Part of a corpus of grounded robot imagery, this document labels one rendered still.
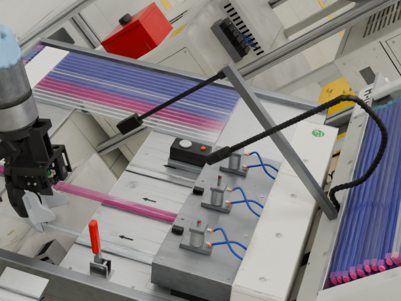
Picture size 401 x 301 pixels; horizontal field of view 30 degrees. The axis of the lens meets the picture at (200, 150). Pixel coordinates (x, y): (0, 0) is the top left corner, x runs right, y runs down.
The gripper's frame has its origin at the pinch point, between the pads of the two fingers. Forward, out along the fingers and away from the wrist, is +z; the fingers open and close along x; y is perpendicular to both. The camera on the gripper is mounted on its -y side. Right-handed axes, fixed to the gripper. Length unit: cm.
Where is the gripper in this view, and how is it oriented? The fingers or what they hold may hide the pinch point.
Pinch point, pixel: (39, 221)
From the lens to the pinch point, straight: 132.0
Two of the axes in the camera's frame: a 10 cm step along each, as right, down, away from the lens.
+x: 3.1, -5.4, 7.8
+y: 9.4, 0.4, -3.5
